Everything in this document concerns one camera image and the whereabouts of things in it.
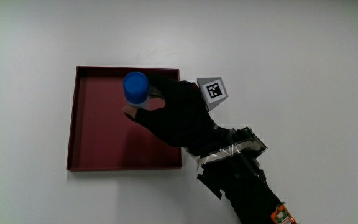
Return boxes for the person's right hand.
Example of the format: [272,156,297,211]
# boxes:
[122,72,239,157]

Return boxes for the blue capped glue bottle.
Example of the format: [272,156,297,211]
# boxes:
[122,71,152,110]

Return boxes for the dark red square plate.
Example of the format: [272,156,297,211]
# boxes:
[66,65,183,172]

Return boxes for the orange electronic board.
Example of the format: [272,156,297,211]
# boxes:
[270,203,298,224]

